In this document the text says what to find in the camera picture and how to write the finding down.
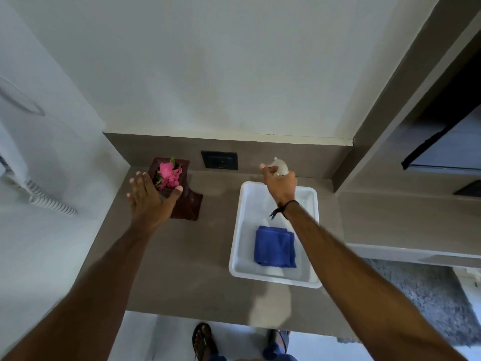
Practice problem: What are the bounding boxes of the person's left hand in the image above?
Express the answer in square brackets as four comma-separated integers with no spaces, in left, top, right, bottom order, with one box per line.
[127,171,184,232]

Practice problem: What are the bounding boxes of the person's right hand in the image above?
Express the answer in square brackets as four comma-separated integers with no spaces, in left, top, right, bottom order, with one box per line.
[260,164,298,207]

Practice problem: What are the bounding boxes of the white spray bottle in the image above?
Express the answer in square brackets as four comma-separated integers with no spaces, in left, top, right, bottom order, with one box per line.
[271,157,290,178]

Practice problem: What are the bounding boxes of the person's left forearm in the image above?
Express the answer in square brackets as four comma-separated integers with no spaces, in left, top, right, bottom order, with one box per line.
[0,222,166,361]

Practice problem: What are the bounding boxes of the person's right forearm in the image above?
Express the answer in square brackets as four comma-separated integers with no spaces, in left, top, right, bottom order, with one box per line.
[278,201,468,361]

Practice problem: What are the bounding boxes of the dark red vase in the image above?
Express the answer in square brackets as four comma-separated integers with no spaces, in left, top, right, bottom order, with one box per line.
[148,158,204,221]

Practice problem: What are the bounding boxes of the pink flowers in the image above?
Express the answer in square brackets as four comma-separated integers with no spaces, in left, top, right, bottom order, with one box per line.
[154,158,183,191]

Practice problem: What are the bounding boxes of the black wrist band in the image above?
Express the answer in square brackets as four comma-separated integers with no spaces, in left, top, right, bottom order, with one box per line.
[269,200,300,221]

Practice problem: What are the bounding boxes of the white plastic tray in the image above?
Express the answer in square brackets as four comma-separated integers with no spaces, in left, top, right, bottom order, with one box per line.
[229,180,323,289]

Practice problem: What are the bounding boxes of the blue folded cloth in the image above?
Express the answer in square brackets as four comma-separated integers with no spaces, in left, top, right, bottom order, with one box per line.
[254,225,297,269]

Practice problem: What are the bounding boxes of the black sandal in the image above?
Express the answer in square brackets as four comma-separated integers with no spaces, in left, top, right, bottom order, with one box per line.
[192,322,219,361]
[264,328,291,354]

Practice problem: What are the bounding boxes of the white shelf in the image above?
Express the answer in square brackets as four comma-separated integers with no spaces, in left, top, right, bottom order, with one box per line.
[345,242,481,269]

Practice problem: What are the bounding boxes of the blue trouser leg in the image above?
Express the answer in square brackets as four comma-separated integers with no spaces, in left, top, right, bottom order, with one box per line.
[262,343,298,361]

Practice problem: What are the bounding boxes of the black flat screen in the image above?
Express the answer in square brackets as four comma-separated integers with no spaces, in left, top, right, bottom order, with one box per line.
[401,103,481,172]

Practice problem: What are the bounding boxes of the grey rug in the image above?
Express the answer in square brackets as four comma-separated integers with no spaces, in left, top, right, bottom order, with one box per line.
[337,258,481,347]

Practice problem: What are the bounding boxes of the black wall socket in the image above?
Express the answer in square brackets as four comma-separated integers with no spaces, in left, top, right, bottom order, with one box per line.
[201,150,239,171]

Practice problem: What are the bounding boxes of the white wall handset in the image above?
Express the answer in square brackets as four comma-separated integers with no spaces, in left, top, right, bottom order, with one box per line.
[0,120,31,185]

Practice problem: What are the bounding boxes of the round white wall fitting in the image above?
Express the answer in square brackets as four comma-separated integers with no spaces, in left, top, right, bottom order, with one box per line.
[0,76,46,118]

